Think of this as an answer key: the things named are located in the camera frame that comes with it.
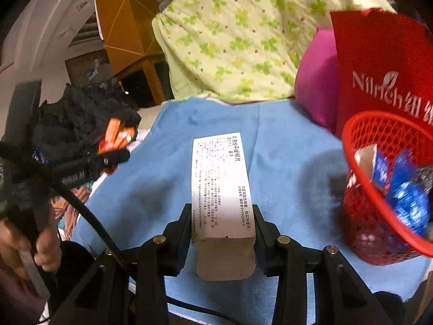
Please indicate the person's left forearm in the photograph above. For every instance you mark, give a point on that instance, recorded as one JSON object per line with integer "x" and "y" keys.
{"x": 15, "y": 301}

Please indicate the silver blue wrapper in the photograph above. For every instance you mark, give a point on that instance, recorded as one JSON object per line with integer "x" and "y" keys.
{"x": 372, "y": 166}

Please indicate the white medicine box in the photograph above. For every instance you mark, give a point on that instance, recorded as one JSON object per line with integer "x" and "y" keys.
{"x": 220, "y": 182}

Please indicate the dark crumpled cloth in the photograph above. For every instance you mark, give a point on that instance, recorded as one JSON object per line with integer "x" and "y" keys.
{"x": 77, "y": 118}

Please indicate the orange wrapper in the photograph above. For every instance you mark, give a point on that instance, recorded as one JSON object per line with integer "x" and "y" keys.
{"x": 115, "y": 137}

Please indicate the red paper bag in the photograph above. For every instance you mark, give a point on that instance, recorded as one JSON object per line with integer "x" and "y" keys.
{"x": 379, "y": 54}

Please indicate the blue plastic bag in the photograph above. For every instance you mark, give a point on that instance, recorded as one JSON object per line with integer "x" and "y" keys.
{"x": 406, "y": 203}

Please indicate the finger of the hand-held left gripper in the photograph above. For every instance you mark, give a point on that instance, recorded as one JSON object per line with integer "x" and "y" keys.
{"x": 108, "y": 162}

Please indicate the blue cloth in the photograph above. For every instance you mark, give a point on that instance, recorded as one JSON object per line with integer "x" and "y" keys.
{"x": 291, "y": 176}

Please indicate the green clover print quilt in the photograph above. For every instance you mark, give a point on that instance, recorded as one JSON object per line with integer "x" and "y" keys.
{"x": 243, "y": 37}

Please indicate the red mesh plastic basket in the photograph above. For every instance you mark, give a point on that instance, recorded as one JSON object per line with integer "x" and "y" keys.
{"x": 362, "y": 223}

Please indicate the magenta pillow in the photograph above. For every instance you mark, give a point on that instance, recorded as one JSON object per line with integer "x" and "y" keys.
{"x": 314, "y": 84}

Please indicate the brown wooden cabinet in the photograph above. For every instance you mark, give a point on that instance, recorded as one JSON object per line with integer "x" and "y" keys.
{"x": 128, "y": 23}

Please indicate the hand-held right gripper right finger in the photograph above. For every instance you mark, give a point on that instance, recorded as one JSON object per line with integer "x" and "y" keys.
{"x": 264, "y": 243}

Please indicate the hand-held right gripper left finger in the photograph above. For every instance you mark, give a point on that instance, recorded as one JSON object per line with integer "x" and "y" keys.
{"x": 181, "y": 243}

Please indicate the person's left hand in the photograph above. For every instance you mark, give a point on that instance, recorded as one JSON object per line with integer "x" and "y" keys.
{"x": 47, "y": 240}

